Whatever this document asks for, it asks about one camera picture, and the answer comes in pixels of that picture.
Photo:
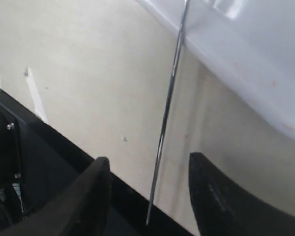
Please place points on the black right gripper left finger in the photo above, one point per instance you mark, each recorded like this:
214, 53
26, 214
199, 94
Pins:
82, 208

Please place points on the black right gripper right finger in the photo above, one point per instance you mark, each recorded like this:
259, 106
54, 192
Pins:
220, 206

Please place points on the thin metal skewer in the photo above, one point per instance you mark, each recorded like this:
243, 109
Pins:
179, 43

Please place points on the white plastic tray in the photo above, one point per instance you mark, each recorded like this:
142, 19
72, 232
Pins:
250, 46

